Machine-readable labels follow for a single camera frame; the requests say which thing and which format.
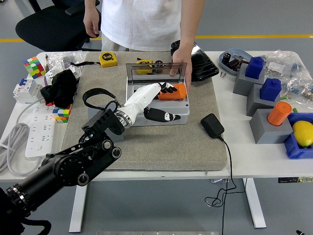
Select light blue tray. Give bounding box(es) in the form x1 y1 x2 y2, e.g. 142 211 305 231
219 47 254 76

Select grey junction box with lid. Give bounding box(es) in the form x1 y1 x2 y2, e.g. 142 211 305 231
125 61 191 125

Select person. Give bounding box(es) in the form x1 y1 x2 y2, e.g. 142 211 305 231
100 0 183 52

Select yellow tape measure with strap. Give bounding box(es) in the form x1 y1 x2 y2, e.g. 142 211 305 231
70 51 118 68

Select clear bag with packages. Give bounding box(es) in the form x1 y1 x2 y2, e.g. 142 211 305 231
47 50 88 81

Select white power cable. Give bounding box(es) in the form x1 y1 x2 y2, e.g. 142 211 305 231
0 97 46 176

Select table control panel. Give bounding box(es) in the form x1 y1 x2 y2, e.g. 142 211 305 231
278 176 313 184

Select orange cylinder battery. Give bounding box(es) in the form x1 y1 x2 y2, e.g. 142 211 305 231
157 83 188 101
267 101 293 127

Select clear bag of parts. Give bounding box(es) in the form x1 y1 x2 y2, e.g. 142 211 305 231
263 49 306 80
281 75 313 103

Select grey-brown mat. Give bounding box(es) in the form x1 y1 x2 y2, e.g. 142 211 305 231
59 51 228 172

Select black office chair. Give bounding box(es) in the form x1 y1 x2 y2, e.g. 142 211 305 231
15 0 103 52

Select yellow lemon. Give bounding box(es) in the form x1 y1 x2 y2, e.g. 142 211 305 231
292 120 313 148

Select Rubik's cube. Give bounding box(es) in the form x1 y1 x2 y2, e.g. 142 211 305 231
52 104 73 123
23 56 47 79

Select black cloth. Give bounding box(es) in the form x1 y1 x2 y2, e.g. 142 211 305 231
40 70 78 108

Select blue plastic bin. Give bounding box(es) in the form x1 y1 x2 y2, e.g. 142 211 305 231
283 112 313 160

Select glossy black case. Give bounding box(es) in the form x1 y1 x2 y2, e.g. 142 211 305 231
170 40 220 82

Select brown electronic components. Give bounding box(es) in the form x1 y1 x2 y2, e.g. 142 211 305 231
227 60 242 71

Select person's right hand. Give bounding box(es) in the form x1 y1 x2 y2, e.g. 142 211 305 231
83 12 101 39

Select white circuit breaker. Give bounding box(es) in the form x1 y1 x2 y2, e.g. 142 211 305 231
13 77 45 104

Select person's left hand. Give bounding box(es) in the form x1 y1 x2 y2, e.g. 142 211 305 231
170 46 194 88

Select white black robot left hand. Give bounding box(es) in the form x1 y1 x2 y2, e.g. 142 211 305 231
121 82 182 123

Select round yellow tape measure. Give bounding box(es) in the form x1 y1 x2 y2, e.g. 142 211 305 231
135 58 155 75

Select grey holder block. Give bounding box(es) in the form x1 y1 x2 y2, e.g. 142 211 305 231
249 108 294 144
87 107 125 142
246 83 281 117
232 64 266 96

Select blue bottle-shaped block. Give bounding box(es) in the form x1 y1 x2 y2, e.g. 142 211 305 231
245 56 265 79
259 78 282 102

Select white power strip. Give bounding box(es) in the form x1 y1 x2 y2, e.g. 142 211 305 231
25 102 58 159

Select black power adapter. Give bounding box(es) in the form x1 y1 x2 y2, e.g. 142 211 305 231
200 113 225 139

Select white table leg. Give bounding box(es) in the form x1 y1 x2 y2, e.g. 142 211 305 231
242 178 267 229
68 181 88 233

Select black adapter cord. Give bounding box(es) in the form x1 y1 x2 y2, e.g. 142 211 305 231
204 136 246 235

